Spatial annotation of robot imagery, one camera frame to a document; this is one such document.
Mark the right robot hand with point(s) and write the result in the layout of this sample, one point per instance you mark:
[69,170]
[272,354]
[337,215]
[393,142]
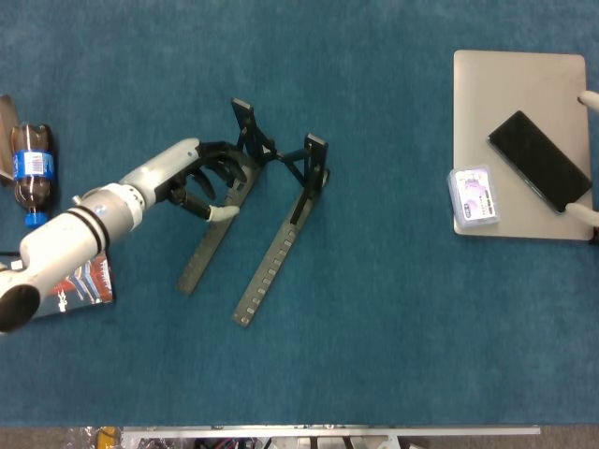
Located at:
[582,210]

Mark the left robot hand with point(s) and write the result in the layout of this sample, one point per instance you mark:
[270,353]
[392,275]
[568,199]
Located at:
[164,166]

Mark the black folding laptop stand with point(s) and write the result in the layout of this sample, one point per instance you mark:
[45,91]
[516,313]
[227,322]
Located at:
[200,264]

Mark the silver closed laptop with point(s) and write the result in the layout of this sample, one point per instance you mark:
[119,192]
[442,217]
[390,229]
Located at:
[515,84]

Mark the black smartphone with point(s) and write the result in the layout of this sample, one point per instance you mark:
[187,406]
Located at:
[538,161]

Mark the clear plastic card box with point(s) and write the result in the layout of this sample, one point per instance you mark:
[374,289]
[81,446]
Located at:
[472,198]

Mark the cola bottle blue label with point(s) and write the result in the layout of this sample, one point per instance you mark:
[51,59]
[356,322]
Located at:
[30,161]

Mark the red black snack packet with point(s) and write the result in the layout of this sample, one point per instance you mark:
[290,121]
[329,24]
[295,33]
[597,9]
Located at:
[93,285]

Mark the brown flat board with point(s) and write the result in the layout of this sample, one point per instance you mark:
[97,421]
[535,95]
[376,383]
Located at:
[5,135]

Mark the blue felt table cover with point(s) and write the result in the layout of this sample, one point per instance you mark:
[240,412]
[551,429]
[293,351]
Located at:
[374,351]

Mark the yellow small object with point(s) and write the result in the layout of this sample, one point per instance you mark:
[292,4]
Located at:
[107,437]

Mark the crinkled clear wrapper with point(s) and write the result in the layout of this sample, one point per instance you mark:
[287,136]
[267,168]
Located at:
[82,439]

